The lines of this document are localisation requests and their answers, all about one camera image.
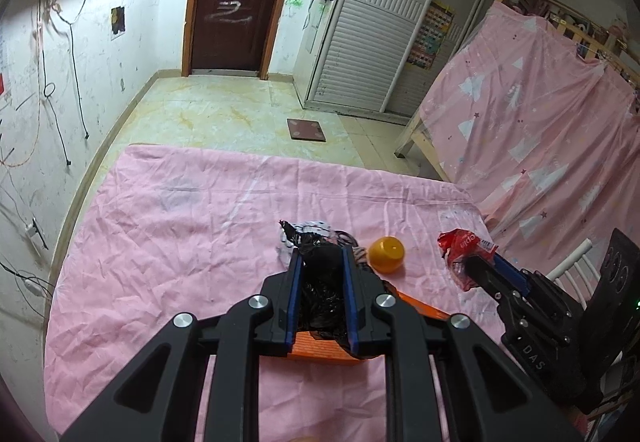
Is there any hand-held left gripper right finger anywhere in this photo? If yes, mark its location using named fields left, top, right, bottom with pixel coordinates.
left=341, top=244, right=583, bottom=442

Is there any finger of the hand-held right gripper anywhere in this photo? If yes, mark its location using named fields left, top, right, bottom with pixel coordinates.
left=465, top=254, right=508, bottom=310
left=492, top=253, right=534, bottom=298

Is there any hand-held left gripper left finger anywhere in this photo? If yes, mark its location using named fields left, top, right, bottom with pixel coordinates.
left=60, top=249, right=306, bottom=442

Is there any black plastic bag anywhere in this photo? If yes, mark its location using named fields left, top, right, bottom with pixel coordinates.
left=279, top=219, right=351, bottom=341

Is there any red snack wrapper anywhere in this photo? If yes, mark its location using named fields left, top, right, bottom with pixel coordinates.
left=437, top=228, right=501, bottom=293

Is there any striped dark wrapper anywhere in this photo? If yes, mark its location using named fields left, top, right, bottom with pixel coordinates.
left=352, top=246, right=374, bottom=274

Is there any orange plastic ball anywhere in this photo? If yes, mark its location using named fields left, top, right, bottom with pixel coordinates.
left=369, top=235, right=407, bottom=276

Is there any orange cardboard box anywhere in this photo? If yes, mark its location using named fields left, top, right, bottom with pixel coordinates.
left=295, top=289, right=452, bottom=368

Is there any white black dotted bag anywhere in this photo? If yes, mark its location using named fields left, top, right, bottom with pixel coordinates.
left=282, top=219, right=342, bottom=249

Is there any white metal chair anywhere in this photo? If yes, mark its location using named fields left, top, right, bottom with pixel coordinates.
left=547, top=239, right=596, bottom=303

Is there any pink bedsheet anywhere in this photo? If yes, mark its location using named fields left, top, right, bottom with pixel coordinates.
left=42, top=144, right=506, bottom=442

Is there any pink patterned curtain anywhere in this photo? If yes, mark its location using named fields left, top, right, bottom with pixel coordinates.
left=417, top=2, right=640, bottom=293

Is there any dark bathroom scale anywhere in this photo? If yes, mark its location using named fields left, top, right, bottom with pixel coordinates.
left=286, top=118, right=327, bottom=142

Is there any colourful grid poster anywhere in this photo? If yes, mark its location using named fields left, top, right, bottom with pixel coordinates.
left=407, top=0, right=456, bottom=72

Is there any white power strip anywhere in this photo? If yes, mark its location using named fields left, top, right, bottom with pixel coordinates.
left=20, top=274, right=47, bottom=299

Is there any white slatted wardrobe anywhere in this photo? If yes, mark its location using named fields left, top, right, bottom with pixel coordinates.
left=302, top=0, right=501, bottom=123

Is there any wooden bunk bed frame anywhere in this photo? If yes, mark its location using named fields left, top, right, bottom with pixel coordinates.
left=394, top=0, right=640, bottom=183

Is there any low wall socket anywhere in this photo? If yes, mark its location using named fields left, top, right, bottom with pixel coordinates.
left=25, top=219, right=48, bottom=251

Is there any hanging television cable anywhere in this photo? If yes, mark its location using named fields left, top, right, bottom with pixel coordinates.
left=37, top=0, right=98, bottom=168

